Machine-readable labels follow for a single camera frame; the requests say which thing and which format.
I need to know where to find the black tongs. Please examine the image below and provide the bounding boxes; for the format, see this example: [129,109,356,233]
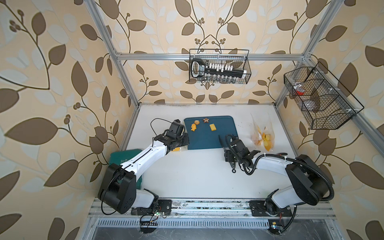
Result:
[219,136,237,174]

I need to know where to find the orange duck zip bag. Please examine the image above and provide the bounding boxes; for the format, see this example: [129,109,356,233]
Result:
[251,114,262,146]

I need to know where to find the clear duck zip bag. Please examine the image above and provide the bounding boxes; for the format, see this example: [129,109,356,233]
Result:
[261,115,275,152]

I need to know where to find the yellow square cookie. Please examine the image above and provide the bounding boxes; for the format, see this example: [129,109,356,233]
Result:
[210,124,217,131]

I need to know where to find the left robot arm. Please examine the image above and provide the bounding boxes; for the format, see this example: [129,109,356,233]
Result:
[98,120,189,214]

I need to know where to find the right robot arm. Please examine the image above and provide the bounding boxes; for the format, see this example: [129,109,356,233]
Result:
[219,135,335,216]

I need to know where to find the teal tray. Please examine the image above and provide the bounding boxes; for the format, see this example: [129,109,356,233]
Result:
[184,116,238,150]

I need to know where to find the green box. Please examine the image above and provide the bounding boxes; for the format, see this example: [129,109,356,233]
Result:
[107,149,143,190]

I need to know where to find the black corrugated cable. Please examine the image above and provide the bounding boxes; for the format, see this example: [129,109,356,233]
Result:
[224,134,335,235]

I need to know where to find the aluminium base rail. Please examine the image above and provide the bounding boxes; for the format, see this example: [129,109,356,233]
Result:
[88,197,337,220]

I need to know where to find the back wire basket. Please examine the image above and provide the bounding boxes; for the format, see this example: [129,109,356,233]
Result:
[189,49,252,85]

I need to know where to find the wire basket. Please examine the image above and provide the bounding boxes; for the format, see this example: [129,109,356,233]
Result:
[284,62,364,130]
[189,49,252,85]

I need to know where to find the right wire basket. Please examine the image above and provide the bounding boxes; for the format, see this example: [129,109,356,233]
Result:
[284,62,364,130]

